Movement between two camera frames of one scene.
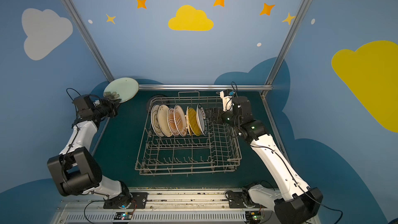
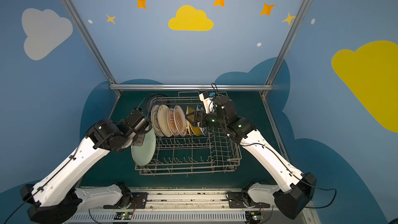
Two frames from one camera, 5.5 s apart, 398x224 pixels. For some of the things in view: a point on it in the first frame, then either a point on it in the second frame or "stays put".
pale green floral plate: x=127 y=88 to x=143 y=155
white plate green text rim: x=201 y=119 stays put
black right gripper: x=217 y=115 to x=201 y=119
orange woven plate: x=187 y=122 stays put
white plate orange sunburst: x=171 y=122 stays put
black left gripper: x=110 y=105 to x=144 y=124
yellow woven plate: x=194 y=121 stays put
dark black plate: x=157 y=99 stays put
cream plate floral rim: x=162 y=118 stays put
